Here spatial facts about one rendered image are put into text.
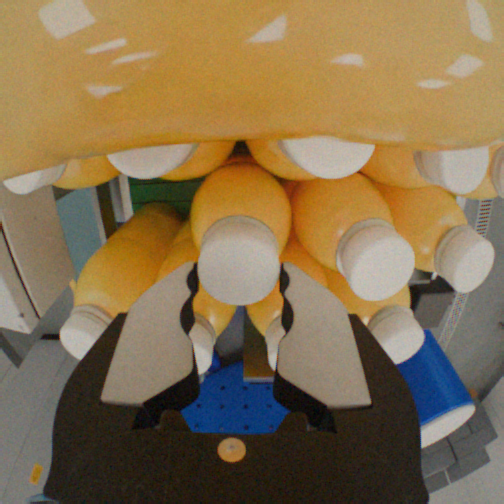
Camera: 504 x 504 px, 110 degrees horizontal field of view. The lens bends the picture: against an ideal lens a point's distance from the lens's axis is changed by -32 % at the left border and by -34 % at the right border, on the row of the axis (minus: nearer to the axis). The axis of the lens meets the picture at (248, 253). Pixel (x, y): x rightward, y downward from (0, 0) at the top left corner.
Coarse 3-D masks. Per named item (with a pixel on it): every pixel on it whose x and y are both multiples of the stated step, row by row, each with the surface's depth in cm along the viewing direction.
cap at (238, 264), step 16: (240, 224) 12; (208, 240) 12; (224, 240) 11; (240, 240) 11; (256, 240) 11; (208, 256) 12; (224, 256) 12; (240, 256) 12; (256, 256) 12; (272, 256) 12; (208, 272) 12; (224, 272) 12; (240, 272) 12; (256, 272) 12; (272, 272) 12; (208, 288) 12; (224, 288) 13; (240, 288) 13; (256, 288) 13; (272, 288) 13; (240, 304) 13
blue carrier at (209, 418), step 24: (216, 384) 34; (240, 384) 34; (264, 384) 34; (192, 408) 30; (216, 408) 30; (240, 408) 30; (264, 408) 30; (216, 432) 27; (240, 432) 27; (264, 432) 27
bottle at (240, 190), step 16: (240, 160) 20; (208, 176) 18; (224, 176) 16; (240, 176) 15; (256, 176) 16; (272, 176) 17; (208, 192) 15; (224, 192) 14; (240, 192) 14; (256, 192) 15; (272, 192) 15; (192, 208) 16; (208, 208) 14; (224, 208) 14; (240, 208) 14; (256, 208) 14; (272, 208) 15; (288, 208) 16; (192, 224) 16; (208, 224) 14; (224, 224) 13; (256, 224) 13; (272, 224) 14; (288, 224) 16; (272, 240) 14
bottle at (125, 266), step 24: (144, 216) 27; (168, 216) 30; (120, 240) 22; (144, 240) 23; (168, 240) 27; (96, 264) 19; (120, 264) 19; (144, 264) 21; (96, 288) 17; (120, 288) 18; (144, 288) 20; (72, 312) 16; (96, 312) 16
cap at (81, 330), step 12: (84, 312) 16; (72, 324) 14; (84, 324) 15; (96, 324) 15; (60, 336) 15; (72, 336) 15; (84, 336) 14; (96, 336) 15; (72, 348) 15; (84, 348) 15
